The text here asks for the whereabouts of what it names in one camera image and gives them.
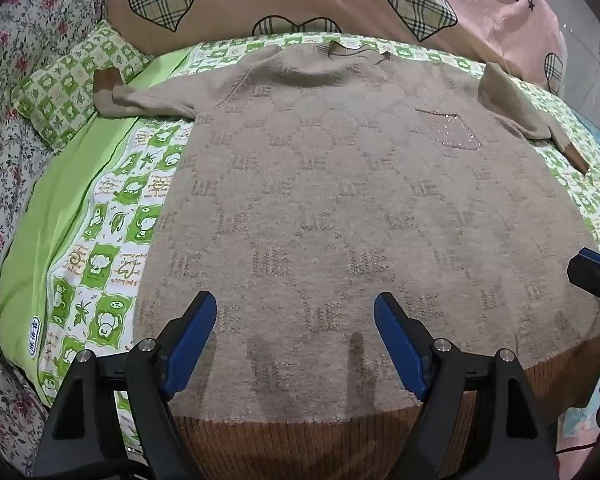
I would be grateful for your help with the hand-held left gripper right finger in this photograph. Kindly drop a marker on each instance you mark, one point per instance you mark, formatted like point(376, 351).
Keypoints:
point(397, 340)

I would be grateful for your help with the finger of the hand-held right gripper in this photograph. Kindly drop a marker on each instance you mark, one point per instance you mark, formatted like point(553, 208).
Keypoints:
point(597, 275)

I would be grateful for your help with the green checked pillow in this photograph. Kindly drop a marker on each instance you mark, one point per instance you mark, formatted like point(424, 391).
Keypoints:
point(75, 85)

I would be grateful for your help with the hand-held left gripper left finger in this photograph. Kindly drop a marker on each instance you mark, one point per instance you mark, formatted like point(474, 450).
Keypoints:
point(192, 340)

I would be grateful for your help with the beige knit sweater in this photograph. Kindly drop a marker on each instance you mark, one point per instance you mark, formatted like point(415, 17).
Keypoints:
point(340, 185)

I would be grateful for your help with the light blue printed cloth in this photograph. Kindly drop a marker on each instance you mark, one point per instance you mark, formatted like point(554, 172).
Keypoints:
point(580, 422)

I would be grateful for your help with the green checked bed sheet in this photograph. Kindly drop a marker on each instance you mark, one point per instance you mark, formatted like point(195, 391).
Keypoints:
point(105, 200)

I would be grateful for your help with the floral blanket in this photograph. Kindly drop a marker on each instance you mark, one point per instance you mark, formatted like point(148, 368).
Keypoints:
point(10, 110)

